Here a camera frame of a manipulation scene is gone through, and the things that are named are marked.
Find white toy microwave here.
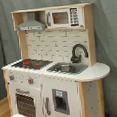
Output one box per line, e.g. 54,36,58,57
46,7,84,28

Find wooden toy kitchen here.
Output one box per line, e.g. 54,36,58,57
3,3,110,117

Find black toy faucet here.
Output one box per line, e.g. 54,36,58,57
71,44,88,63

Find grey toy sink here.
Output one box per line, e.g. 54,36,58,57
48,62,87,75

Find black stovetop red burners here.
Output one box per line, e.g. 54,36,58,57
14,59,51,69

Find right red stove knob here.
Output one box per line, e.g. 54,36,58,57
28,79,33,85

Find red stove knob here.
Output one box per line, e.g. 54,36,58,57
28,79,33,85
9,75,15,80

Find white cabinet door with dispenser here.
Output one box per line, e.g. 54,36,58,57
41,77,81,117

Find grey range hood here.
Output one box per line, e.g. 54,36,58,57
17,12,45,31

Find left red stove knob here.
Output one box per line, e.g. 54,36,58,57
9,75,15,80

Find white oven door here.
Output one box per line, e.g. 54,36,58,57
10,87,43,117

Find grey backdrop curtain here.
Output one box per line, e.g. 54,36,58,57
0,0,117,117

